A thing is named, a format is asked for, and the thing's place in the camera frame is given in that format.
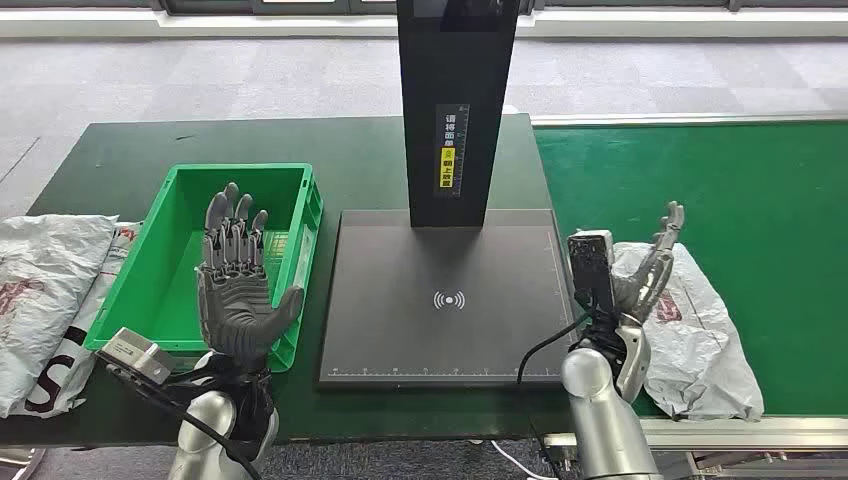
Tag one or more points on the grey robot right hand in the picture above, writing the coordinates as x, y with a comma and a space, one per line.
639, 291

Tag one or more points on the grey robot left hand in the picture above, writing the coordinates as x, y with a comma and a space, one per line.
235, 311

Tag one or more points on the grey parcel bag red print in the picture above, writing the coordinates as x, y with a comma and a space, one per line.
702, 344

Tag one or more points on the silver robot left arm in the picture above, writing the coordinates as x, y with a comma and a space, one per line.
205, 424

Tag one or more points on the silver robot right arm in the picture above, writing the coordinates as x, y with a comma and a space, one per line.
596, 411

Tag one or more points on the green conveyor belt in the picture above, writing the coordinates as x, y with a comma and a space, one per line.
762, 232

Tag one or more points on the black inbound scanner machine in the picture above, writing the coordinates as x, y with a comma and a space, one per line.
397, 318

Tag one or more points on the white parcel bag black letters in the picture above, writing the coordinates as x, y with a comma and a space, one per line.
66, 378

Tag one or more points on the green plastic crate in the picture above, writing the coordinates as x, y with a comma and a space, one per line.
166, 291

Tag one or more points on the black yellow label sticker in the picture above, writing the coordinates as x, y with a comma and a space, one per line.
448, 166

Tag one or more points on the white window sill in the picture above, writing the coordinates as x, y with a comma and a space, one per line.
199, 25

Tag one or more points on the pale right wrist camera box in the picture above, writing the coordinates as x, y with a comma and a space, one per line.
590, 265

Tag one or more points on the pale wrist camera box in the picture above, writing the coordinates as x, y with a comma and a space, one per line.
590, 265
136, 351

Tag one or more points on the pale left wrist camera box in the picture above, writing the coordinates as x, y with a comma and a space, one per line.
136, 351

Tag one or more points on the dark window frame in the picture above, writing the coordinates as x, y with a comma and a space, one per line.
298, 6

